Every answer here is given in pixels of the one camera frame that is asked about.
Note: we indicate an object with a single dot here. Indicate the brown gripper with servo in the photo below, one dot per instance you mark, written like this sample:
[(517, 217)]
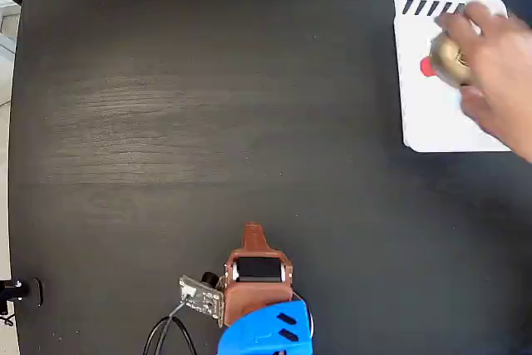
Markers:
[(257, 293)]

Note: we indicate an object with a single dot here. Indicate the gold shell red turtle toy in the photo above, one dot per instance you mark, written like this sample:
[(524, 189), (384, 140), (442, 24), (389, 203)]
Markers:
[(446, 55)]

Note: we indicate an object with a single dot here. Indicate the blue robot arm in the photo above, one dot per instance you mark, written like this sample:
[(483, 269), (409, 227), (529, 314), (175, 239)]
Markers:
[(266, 332)]

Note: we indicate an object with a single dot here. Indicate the white plastic tray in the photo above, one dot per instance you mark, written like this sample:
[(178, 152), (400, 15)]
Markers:
[(420, 114)]

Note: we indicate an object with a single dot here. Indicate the person's bare hand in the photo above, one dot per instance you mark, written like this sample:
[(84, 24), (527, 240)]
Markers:
[(498, 68)]

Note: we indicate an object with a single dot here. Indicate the black table clamp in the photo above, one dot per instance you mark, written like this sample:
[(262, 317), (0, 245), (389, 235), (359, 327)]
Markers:
[(25, 290)]

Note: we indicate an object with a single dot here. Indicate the bare camera circuit board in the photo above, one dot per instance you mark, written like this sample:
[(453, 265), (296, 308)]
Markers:
[(201, 299)]

